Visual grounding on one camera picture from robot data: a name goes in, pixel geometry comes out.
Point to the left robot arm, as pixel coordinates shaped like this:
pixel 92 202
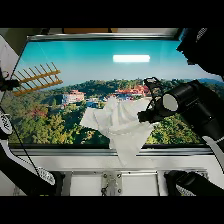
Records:
pixel 20 173

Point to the white long-sleeved shirt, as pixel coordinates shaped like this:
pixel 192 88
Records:
pixel 120 126

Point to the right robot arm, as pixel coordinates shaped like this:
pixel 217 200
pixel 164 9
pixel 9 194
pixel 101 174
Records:
pixel 196 103

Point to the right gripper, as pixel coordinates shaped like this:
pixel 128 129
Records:
pixel 151 113

